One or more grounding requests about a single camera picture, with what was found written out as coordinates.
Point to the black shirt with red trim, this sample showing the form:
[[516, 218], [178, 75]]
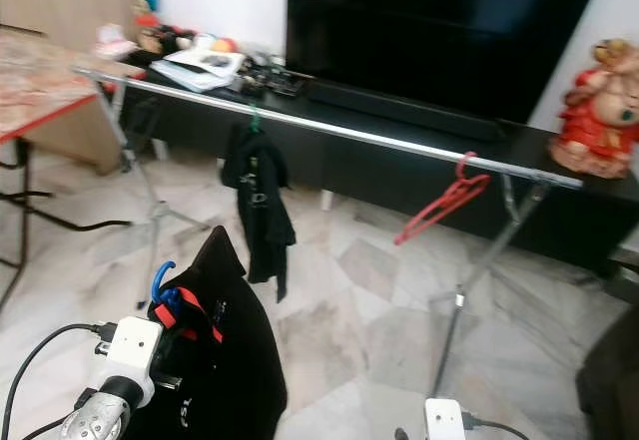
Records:
[[230, 380]]

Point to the red laughing Buddha statue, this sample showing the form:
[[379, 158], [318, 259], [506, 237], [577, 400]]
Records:
[[599, 116]]

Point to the red plastic hanger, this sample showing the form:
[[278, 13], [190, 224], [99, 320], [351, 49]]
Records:
[[443, 211]]

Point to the blue plastic hanger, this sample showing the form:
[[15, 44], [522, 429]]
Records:
[[157, 280]]

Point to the stack of white papers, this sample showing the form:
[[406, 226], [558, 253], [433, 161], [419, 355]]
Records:
[[203, 69]]

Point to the marble pattern folding table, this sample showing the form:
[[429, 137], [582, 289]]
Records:
[[40, 81]]

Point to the silver metal clothes rack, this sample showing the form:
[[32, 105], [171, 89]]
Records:
[[359, 133]]

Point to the orange ball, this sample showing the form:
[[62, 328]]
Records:
[[225, 45]]

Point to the green plastic hanger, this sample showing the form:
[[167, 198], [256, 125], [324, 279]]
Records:
[[255, 119]]

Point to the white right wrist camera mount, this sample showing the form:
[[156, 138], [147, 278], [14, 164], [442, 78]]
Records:
[[444, 420]]

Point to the light wooden cabinet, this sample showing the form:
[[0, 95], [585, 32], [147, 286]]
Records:
[[60, 3]]

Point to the white and blue ball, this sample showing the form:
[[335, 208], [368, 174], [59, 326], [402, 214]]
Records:
[[205, 41]]

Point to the long black TV console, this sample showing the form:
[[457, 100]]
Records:
[[409, 171]]

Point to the black printed t-shirt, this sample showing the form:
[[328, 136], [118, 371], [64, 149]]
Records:
[[260, 206]]

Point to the black soundbar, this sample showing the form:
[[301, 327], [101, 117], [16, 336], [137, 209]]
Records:
[[414, 108]]

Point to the large black television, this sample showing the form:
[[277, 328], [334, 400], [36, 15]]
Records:
[[439, 31]]

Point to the dark brown fabric sofa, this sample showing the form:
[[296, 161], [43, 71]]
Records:
[[614, 370]]

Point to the pink tissue box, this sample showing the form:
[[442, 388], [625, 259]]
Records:
[[115, 43]]

